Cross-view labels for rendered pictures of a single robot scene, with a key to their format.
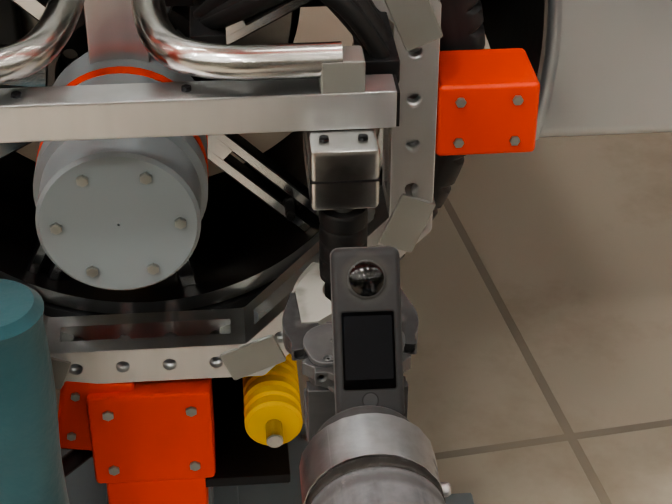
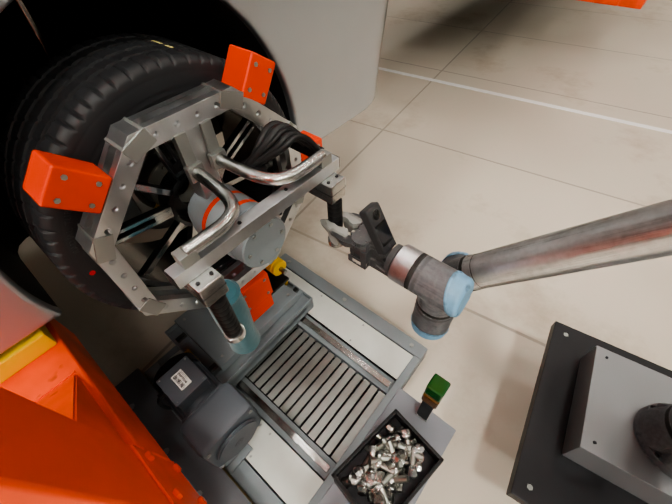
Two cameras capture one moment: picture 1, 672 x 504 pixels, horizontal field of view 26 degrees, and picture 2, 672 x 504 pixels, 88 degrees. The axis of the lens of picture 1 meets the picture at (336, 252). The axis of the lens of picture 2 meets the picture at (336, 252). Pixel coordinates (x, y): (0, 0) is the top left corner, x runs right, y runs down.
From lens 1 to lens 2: 0.62 m
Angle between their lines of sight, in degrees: 36
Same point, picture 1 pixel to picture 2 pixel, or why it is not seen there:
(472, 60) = not seen: hidden behind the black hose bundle
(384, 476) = (426, 261)
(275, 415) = (280, 266)
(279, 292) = not seen: hidden behind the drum
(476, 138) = not seen: hidden behind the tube
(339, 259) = (368, 213)
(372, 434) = (410, 253)
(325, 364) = (367, 244)
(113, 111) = (272, 209)
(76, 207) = (253, 246)
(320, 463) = (403, 269)
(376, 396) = (390, 243)
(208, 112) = (297, 193)
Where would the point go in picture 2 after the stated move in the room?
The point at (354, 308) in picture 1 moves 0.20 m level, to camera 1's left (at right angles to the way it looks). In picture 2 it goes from (376, 224) to (308, 279)
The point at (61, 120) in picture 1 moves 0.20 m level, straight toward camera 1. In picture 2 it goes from (259, 222) to (350, 265)
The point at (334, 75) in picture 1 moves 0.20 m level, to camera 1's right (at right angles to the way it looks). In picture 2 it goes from (325, 161) to (385, 123)
